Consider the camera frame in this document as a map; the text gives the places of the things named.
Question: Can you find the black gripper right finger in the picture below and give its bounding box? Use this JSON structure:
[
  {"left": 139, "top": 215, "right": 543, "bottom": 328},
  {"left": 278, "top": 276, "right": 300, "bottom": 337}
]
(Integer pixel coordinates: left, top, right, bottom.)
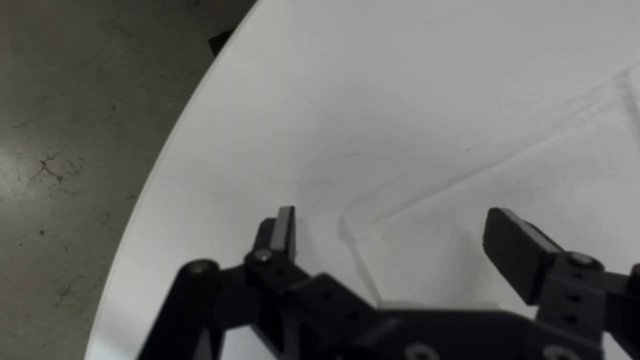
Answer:
[{"left": 481, "top": 206, "right": 640, "bottom": 360}]

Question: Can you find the white towel with blue stripes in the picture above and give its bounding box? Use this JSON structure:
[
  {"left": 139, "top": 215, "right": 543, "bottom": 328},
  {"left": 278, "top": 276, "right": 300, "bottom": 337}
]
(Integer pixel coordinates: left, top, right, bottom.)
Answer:
[{"left": 337, "top": 58, "right": 640, "bottom": 360}]

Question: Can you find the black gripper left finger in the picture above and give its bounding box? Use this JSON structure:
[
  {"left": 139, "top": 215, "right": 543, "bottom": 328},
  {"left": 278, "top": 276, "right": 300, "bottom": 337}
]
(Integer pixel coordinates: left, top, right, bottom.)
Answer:
[{"left": 136, "top": 204, "right": 381, "bottom": 360}]

